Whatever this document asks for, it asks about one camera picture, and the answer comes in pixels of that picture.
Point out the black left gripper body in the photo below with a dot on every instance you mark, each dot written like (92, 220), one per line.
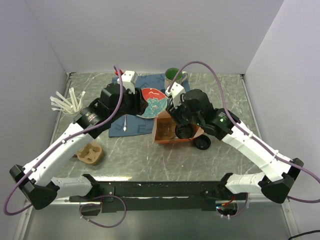
(132, 104)

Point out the blue letter placemat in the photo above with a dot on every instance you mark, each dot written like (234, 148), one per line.
(137, 125)

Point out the silver fork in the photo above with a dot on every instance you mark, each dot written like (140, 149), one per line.
(125, 123)

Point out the white straw holder cup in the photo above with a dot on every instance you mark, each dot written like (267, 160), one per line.
(73, 113)

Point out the brown cardboard cup carrier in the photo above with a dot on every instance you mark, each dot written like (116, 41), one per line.
(90, 154)

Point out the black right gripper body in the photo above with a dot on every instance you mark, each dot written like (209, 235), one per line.
(180, 114)

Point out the orange paper bag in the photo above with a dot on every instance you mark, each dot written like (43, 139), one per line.
(164, 115)

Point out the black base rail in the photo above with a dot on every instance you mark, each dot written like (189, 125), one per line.
(157, 195)

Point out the black plastic cup lid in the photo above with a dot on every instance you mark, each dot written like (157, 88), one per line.
(202, 142)

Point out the red teal floral plate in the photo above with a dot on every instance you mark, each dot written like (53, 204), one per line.
(157, 103)

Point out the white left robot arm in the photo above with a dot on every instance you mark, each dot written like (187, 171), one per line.
(37, 179)

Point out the white wrapped straws bundle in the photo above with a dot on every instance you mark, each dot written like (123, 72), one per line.
(61, 103)

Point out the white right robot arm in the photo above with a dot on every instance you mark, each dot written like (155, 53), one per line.
(277, 176)

